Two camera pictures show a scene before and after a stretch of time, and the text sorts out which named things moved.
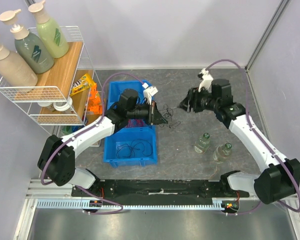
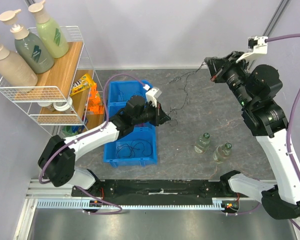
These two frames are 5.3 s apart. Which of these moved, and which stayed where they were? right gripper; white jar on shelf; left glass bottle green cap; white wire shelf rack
Moved: right gripper
Stayed: white wire shelf rack; left glass bottle green cap; white jar on shelf
